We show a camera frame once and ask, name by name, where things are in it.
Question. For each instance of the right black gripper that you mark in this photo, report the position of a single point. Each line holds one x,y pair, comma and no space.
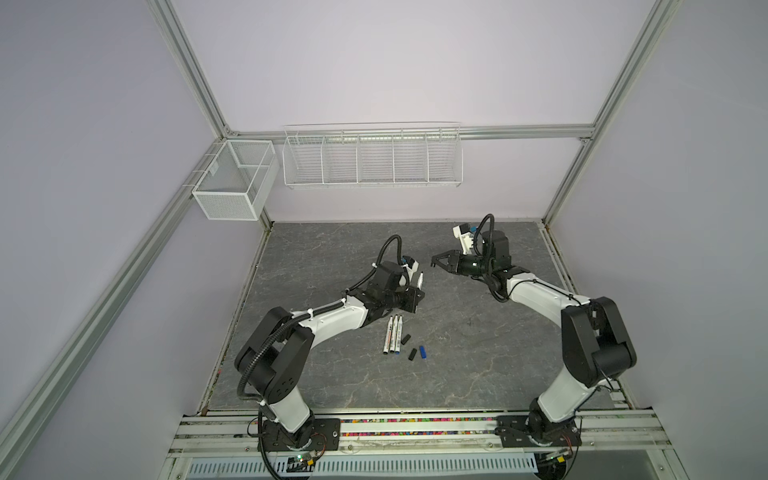
454,263

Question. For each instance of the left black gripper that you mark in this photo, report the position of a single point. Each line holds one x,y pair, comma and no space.
414,295

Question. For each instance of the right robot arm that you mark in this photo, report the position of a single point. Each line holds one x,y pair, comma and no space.
595,344

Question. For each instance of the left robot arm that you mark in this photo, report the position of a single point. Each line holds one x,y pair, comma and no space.
271,362

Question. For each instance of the white marker pen blue tip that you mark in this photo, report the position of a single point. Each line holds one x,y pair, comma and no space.
397,335

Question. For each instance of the white mesh box basket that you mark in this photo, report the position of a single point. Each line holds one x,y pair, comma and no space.
236,184

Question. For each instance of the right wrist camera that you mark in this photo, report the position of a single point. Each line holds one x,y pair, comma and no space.
466,235

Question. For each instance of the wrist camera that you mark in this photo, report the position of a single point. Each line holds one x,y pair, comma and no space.
466,235
410,269

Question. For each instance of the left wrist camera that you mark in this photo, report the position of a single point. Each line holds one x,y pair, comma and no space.
410,269

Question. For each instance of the white wire wall basket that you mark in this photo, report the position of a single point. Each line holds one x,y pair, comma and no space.
384,154

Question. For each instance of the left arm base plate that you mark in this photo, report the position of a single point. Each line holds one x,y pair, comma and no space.
315,434

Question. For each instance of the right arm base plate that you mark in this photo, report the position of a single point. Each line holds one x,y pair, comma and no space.
534,430

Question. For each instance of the white vented cable duct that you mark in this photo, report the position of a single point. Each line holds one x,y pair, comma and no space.
376,466

